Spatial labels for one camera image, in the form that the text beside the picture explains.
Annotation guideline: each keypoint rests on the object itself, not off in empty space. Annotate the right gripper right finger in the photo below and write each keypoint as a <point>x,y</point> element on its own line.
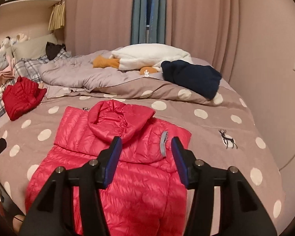
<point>241,211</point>

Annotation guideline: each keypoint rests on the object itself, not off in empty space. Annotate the black small garment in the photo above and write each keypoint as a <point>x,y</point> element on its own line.
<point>52,50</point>

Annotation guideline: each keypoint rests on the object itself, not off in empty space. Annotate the white plush goose toy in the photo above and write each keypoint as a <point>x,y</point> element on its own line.
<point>142,57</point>

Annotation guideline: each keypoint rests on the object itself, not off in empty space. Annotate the plush toys at headboard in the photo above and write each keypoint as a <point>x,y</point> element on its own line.
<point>9,42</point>

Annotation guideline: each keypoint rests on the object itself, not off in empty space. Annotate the navy blue folded garment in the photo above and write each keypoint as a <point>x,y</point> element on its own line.
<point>202,79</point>

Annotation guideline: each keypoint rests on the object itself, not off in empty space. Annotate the dark red down jacket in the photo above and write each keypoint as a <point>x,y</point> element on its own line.
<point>22,97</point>

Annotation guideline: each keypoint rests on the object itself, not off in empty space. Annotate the hanging yellow tassel bundle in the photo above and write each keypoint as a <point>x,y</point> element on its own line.
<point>57,17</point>

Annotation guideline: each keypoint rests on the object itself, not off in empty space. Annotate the brown polka dot bedspread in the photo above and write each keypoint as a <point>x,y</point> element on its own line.
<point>223,134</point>

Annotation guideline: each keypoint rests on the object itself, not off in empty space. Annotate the pink-red hooded down jacket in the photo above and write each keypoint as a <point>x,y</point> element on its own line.
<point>146,196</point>

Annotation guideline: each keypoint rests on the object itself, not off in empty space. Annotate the blue-grey curtain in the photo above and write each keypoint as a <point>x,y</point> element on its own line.
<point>148,21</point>

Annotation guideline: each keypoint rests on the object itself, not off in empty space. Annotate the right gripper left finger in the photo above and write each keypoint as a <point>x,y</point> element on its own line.
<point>52,212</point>

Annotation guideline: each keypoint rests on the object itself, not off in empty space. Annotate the lilac grey quilt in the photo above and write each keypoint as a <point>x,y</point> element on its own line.
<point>78,72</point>

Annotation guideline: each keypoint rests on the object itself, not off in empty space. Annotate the pink curtain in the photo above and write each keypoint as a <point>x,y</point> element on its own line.
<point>208,29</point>

